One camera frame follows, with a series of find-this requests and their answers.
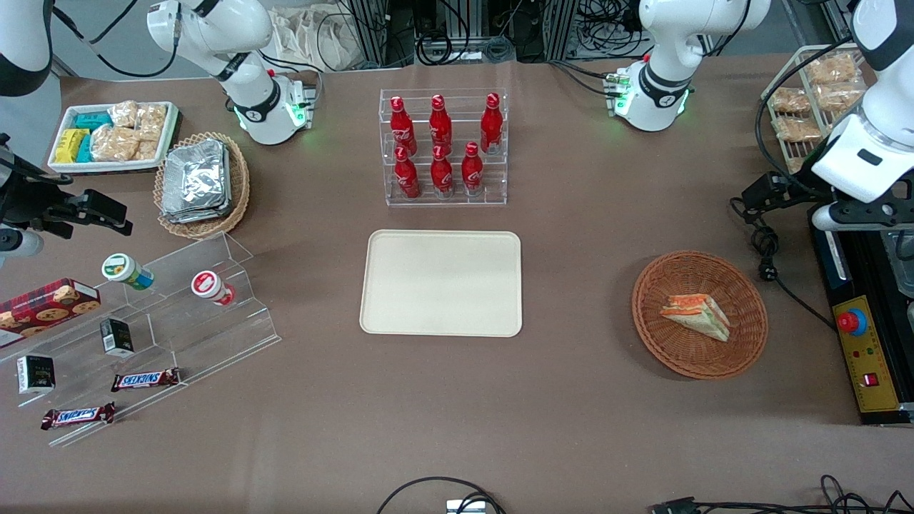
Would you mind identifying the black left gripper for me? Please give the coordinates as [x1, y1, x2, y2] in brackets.
[741, 173, 914, 216]

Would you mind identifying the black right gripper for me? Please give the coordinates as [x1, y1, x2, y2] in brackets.
[0, 134, 134, 240]

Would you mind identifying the triangular sandwich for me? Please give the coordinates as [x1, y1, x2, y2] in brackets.
[658, 293, 732, 343]

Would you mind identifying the white rectangular snack tray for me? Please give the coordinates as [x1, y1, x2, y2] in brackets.
[47, 101, 180, 175]

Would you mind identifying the oval tan wicker basket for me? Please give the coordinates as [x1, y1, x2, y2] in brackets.
[153, 131, 251, 241]

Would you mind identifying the round brown wicker basket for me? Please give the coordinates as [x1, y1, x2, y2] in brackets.
[632, 250, 770, 381]

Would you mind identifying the cream plastic tray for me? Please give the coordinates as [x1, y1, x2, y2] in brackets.
[359, 229, 524, 338]

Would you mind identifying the green lid white cup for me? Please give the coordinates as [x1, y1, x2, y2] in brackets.
[101, 253, 156, 291]

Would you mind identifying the yellow snack pack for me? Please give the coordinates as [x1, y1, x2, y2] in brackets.
[55, 128, 89, 164]

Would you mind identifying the silver foil pack stack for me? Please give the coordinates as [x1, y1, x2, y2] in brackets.
[161, 138, 232, 224]

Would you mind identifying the red cookie box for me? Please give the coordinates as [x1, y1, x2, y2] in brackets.
[0, 278, 102, 338]

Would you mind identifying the red lid white cup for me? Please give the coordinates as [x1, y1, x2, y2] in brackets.
[190, 269, 237, 307]

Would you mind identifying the clear acrylic stepped shelf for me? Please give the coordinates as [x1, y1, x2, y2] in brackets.
[0, 231, 282, 449]

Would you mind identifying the brown Snickers bar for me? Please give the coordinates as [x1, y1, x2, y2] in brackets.
[110, 367, 181, 393]
[40, 401, 117, 431]

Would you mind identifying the small black white carton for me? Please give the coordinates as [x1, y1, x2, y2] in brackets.
[16, 354, 56, 395]

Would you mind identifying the black machine yellow control panel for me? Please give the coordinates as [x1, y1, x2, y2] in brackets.
[807, 207, 914, 428]

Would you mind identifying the white cloth bag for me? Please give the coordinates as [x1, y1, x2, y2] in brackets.
[269, 4, 358, 73]

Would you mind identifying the red cola bottle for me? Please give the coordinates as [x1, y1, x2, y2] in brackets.
[393, 146, 422, 200]
[429, 94, 453, 151]
[461, 141, 485, 196]
[479, 92, 504, 155]
[430, 144, 455, 198]
[388, 96, 418, 155]

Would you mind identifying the clear acrylic bottle rack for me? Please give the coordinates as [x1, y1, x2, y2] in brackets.
[378, 88, 509, 208]

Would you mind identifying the black power cable with plug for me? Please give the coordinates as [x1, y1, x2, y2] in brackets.
[729, 197, 837, 331]

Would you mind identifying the white wire rack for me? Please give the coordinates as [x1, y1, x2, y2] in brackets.
[760, 43, 869, 176]

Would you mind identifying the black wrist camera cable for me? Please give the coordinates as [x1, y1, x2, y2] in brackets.
[755, 34, 858, 202]

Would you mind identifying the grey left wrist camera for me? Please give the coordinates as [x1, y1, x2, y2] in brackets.
[811, 204, 914, 232]

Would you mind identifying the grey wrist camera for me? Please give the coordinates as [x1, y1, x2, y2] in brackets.
[0, 227, 45, 259]
[811, 204, 914, 232]

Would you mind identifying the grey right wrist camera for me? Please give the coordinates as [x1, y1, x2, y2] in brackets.
[0, 227, 45, 259]

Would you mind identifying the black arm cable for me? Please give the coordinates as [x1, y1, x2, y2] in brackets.
[51, 0, 180, 80]

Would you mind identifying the black cable bundle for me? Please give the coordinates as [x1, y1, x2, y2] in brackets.
[648, 474, 914, 514]

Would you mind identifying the black looped cable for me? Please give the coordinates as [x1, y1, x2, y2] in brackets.
[376, 476, 507, 514]

